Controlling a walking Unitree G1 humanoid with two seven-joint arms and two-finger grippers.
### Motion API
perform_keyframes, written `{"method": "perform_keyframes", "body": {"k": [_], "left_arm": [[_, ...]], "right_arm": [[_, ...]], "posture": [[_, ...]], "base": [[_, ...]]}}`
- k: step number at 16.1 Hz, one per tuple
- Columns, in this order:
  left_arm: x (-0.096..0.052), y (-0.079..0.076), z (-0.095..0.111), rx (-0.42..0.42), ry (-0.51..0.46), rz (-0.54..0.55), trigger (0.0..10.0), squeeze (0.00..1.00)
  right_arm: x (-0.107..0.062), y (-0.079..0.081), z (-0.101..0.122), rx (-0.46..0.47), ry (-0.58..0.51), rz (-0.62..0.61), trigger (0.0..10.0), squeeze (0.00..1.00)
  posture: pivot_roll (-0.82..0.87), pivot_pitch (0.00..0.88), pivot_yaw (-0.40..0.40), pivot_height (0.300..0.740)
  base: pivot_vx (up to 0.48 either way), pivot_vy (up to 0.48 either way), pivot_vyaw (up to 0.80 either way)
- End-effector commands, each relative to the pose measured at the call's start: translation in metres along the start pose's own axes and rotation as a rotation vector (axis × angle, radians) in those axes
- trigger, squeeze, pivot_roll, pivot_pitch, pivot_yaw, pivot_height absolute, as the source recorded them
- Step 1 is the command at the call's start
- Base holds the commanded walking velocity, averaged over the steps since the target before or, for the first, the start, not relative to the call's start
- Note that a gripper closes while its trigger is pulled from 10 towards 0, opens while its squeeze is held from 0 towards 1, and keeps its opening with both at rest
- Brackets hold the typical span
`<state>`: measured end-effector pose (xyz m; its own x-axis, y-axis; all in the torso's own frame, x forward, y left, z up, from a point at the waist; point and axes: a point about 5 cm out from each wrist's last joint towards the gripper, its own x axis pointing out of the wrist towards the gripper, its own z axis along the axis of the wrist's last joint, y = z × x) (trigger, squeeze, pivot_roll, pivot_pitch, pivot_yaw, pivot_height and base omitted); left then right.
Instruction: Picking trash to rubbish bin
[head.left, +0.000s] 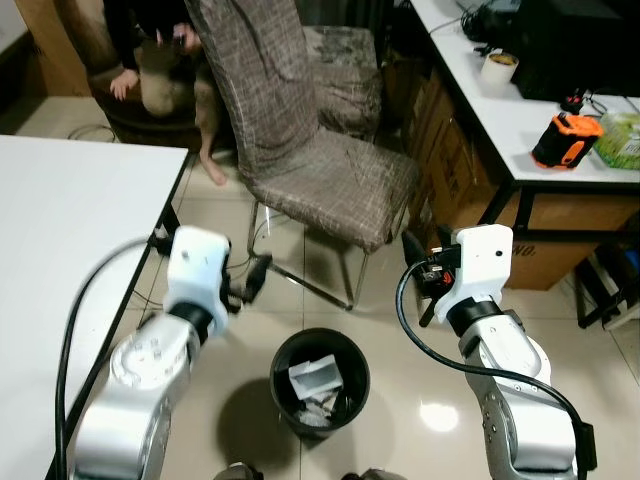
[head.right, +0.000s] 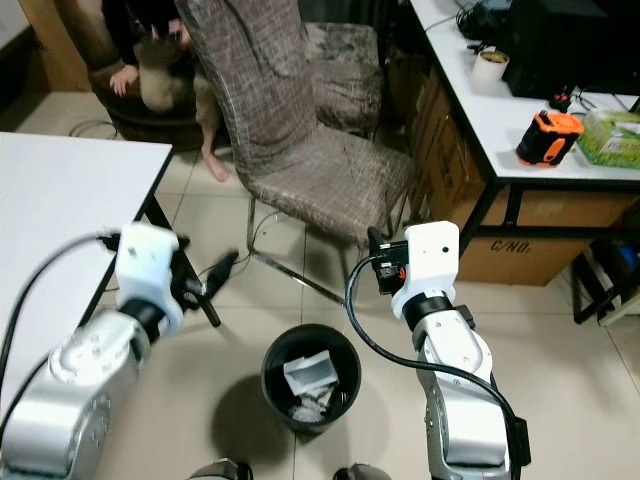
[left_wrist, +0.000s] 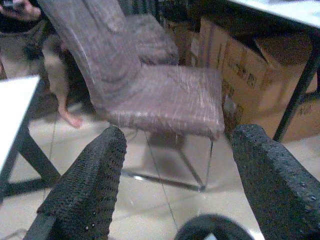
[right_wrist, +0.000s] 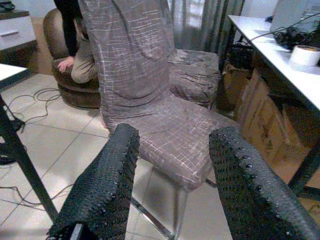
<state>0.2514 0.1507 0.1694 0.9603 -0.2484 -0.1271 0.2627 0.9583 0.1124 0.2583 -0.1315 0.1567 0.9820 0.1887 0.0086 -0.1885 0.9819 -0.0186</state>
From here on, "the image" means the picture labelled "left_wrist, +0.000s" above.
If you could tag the large printed cardboard box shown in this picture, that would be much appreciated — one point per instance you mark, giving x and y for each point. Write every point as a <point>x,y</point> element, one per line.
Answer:
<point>245,82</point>

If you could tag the person's bare leg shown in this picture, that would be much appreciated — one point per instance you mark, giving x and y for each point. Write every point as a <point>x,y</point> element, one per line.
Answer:
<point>58,82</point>

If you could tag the white table black legs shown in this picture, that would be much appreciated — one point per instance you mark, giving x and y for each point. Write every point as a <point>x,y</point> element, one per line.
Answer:
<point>287,10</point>
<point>15,105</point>

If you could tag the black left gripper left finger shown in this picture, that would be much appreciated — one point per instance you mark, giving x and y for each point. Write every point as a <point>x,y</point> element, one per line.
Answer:
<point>85,185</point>

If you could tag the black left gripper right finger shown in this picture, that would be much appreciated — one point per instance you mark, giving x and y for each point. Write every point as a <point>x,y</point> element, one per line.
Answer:
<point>280,190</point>

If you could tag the person's hand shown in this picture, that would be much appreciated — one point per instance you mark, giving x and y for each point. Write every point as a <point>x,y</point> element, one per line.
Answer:
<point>27,12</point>

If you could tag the plain cardboard box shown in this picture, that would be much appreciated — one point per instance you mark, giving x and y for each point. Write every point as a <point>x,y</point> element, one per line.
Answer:
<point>207,42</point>

